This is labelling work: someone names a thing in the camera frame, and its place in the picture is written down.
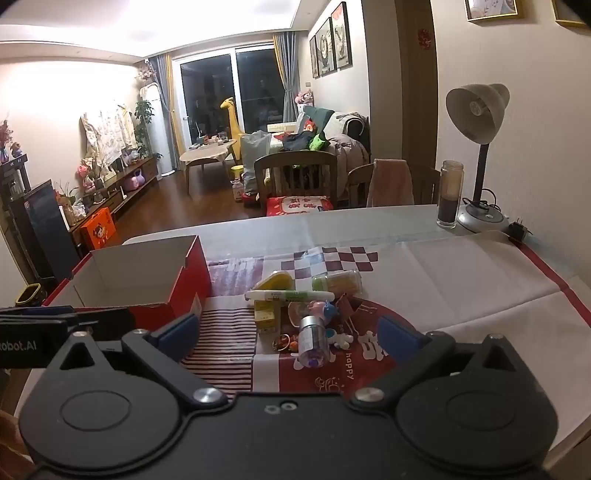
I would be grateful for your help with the red printed cushion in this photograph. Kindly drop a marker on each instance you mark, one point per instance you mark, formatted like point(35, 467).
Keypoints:
point(290, 205)

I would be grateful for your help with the yellow rim trash bin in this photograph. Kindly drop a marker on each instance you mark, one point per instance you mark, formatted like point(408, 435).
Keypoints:
point(33, 295)

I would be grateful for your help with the clear jar silver lid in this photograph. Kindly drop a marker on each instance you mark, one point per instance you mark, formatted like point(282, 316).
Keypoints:
point(313, 346)

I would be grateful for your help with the black power plug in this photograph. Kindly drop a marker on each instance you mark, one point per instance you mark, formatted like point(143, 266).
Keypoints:
point(517, 231)

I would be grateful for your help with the wooden coffee table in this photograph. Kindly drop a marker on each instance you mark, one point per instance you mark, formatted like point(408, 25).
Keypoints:
point(203, 155)

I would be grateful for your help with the wooden tv console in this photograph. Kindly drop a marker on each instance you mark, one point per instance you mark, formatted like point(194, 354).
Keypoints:
point(118, 192)

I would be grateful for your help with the white plastic bag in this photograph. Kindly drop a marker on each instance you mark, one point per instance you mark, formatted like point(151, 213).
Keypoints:
point(252, 147)

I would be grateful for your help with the yellow giraffe toy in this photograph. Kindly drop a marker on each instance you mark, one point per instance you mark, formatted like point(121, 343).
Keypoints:
point(236, 132)

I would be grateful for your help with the white green glue pen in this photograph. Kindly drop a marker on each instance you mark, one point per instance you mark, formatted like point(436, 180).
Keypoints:
point(289, 296)

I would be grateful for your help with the grey desk lamp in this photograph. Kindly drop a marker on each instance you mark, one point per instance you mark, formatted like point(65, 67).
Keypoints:
point(478, 111)

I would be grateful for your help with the red white printed mat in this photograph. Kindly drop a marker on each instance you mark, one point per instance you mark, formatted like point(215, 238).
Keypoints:
point(468, 287)

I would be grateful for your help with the sofa with clothes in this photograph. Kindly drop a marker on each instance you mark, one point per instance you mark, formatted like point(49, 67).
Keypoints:
point(348, 135)

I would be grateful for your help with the red dragon keychain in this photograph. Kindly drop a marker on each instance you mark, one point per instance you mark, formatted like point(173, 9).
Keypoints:
point(286, 343)

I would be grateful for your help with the glass jar dark contents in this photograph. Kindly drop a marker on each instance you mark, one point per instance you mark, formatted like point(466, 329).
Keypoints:
point(450, 193)

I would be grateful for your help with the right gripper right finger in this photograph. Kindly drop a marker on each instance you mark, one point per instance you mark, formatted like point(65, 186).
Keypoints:
point(416, 356)

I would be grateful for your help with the yellow correction tape dispenser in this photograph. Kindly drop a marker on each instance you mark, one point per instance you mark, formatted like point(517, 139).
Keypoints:
point(278, 280)

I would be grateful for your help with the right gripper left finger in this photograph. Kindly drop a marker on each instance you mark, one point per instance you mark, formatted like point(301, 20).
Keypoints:
point(159, 354)

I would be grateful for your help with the orange gift box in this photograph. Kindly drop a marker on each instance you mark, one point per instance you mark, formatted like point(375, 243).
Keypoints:
point(98, 229)

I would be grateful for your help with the pink pig toy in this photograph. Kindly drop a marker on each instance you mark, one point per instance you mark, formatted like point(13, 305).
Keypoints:
point(321, 309)

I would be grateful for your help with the pink towel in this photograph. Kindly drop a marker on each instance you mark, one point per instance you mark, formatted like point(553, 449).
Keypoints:
point(391, 184)

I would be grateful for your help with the green lid toothpick jar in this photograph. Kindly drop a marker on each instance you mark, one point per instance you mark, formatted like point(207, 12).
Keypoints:
point(347, 282)

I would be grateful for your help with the red cardboard box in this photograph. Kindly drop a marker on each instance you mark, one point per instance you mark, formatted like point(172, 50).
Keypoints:
point(157, 281)

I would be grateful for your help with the wooden chair with cushion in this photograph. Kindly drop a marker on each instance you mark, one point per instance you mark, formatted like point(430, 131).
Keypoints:
point(297, 173)

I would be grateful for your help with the framed wall pictures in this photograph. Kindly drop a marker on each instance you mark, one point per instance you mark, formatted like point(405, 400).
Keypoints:
point(330, 47)

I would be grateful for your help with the yellow small box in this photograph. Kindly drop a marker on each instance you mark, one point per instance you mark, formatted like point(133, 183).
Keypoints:
point(266, 316)

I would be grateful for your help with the black speaker cabinet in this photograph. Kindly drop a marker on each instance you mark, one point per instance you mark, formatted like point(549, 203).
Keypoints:
point(42, 235)

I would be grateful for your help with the wooden chair with towel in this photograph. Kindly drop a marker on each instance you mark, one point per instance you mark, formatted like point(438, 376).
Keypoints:
point(426, 183)

